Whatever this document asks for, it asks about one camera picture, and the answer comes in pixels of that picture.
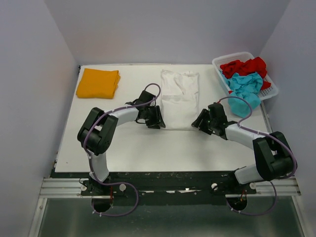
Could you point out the folded orange t-shirt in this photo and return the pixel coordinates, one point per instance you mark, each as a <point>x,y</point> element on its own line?
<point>98,84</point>

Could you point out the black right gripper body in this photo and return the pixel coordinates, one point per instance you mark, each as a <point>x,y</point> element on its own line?
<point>212,123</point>

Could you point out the white t-shirt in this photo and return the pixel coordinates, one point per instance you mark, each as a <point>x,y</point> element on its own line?
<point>179,98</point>

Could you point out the white plastic laundry basket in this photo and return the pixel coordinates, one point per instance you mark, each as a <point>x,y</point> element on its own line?
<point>242,56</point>

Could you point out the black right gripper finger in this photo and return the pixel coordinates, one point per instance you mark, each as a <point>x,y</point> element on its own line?
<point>202,118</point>
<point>206,130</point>

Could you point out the turquoise t-shirt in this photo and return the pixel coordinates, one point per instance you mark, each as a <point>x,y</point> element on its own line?
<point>246,87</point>

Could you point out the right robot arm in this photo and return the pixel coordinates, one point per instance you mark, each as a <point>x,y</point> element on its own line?
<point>273,157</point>

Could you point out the black mounting rail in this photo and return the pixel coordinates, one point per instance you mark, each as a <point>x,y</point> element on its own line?
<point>166,188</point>

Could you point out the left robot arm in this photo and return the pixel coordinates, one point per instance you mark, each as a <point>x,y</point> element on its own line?
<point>97,132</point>

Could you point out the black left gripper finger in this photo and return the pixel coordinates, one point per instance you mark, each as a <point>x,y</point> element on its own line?
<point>160,121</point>
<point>153,123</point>

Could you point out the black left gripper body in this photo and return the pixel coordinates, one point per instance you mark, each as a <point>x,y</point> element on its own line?
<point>151,117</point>

